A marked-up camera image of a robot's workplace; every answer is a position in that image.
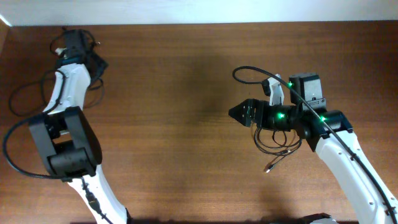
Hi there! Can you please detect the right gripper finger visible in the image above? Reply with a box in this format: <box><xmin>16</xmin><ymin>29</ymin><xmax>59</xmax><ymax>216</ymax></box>
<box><xmin>228</xmin><ymin>99</ymin><xmax>251</xmax><ymax>115</ymax></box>
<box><xmin>231</xmin><ymin>114</ymin><xmax>251</xmax><ymax>127</ymax></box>

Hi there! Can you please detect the thin black USB cable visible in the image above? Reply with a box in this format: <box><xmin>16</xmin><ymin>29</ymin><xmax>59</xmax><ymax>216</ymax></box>
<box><xmin>49</xmin><ymin>26</ymin><xmax>101</xmax><ymax>63</ymax></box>

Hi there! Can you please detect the black USB cable long tail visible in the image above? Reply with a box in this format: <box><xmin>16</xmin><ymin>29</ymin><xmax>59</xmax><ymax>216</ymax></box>
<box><xmin>7</xmin><ymin>71</ymin><xmax>105</xmax><ymax>117</ymax></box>

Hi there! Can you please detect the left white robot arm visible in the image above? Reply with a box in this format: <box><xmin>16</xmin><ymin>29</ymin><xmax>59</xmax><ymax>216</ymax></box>
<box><xmin>29</xmin><ymin>29</ymin><xmax>132</xmax><ymax>223</ymax></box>

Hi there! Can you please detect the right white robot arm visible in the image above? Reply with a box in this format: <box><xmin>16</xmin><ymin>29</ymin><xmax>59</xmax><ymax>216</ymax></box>
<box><xmin>228</xmin><ymin>72</ymin><xmax>397</xmax><ymax>223</ymax></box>

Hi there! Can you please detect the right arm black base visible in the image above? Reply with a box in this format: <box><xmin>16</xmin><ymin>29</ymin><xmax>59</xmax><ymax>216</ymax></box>
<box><xmin>298</xmin><ymin>213</ymin><xmax>338</xmax><ymax>224</ymax></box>

